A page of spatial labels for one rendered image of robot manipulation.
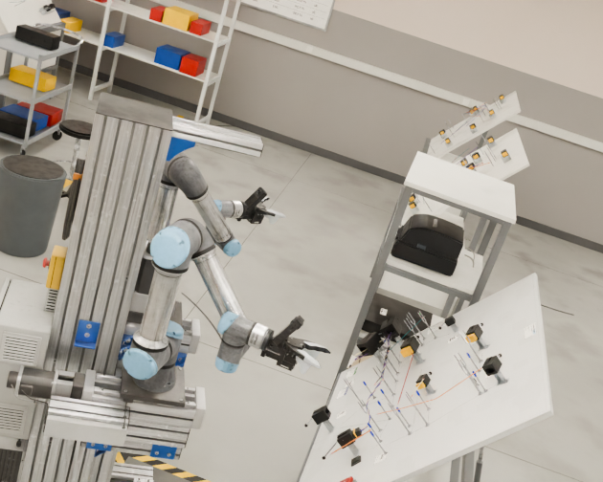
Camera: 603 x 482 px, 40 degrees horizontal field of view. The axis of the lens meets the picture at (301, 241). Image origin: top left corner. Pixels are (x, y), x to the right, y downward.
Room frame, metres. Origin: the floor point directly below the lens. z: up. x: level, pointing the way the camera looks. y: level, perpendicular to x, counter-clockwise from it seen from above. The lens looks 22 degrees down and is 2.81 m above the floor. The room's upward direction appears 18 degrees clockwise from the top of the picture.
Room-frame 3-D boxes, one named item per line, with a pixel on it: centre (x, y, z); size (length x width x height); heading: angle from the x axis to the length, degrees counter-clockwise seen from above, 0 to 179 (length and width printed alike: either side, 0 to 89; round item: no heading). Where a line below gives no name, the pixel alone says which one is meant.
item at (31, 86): (7.32, 2.83, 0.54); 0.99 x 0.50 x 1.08; 178
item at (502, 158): (6.17, -1.00, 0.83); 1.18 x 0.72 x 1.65; 177
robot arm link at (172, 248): (2.32, 0.37, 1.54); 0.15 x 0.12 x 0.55; 170
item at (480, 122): (8.34, -1.26, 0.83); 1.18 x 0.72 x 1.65; 175
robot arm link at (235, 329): (2.28, 0.11, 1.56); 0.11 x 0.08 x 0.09; 80
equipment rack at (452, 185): (3.74, -0.63, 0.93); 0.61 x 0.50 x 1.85; 173
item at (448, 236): (3.64, -0.57, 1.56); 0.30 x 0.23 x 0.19; 85
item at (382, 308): (3.68, -0.57, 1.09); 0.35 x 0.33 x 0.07; 173
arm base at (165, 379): (2.45, 0.34, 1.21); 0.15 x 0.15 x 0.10
